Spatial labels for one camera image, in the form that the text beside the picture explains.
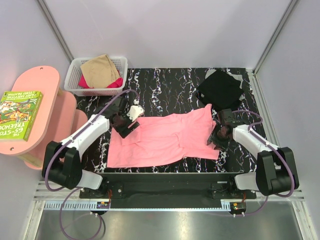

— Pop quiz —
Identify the light pink t shirt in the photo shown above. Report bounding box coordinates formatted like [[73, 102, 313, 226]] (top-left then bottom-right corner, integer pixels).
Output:
[[107, 104, 219, 168]]

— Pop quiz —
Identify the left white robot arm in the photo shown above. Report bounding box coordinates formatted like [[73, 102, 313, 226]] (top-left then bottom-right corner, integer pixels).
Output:
[[41, 97, 145, 198]]

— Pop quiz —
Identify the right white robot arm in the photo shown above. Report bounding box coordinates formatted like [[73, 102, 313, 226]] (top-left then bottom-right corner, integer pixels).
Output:
[[207, 109, 299, 199]]

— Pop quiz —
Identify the magenta t shirt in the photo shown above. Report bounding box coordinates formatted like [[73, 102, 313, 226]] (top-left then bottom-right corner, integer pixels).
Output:
[[78, 75, 124, 89]]

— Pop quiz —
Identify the folded black t shirt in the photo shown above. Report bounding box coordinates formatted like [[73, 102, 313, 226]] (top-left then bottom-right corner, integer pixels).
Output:
[[195, 69, 245, 112]]

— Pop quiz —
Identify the beige t shirt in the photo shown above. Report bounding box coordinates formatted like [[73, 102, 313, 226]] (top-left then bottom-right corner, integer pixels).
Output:
[[80, 54, 122, 89]]

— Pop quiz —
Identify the white plastic basket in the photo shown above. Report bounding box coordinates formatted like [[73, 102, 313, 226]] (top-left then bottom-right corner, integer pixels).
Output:
[[64, 55, 128, 97]]

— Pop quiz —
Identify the pink tiered shelf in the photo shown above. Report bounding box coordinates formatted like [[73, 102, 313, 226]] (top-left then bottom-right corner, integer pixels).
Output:
[[0, 65, 88, 170]]

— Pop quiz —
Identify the green book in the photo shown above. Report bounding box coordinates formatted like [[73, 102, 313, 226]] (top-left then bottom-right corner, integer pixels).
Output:
[[0, 91, 43, 142]]

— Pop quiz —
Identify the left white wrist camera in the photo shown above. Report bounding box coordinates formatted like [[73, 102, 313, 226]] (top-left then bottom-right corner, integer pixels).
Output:
[[126, 99, 145, 122]]

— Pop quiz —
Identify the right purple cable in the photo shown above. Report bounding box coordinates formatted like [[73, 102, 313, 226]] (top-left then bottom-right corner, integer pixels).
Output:
[[207, 110, 301, 217]]

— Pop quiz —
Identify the purple cable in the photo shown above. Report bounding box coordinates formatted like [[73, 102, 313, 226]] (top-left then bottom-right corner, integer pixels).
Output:
[[207, 110, 301, 217], [43, 89, 141, 239]]

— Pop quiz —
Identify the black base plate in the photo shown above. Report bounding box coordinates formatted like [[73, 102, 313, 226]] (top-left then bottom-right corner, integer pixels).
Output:
[[79, 173, 257, 211]]

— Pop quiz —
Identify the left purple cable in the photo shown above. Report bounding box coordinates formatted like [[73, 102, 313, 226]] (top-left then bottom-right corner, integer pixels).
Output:
[[43, 89, 141, 239]]

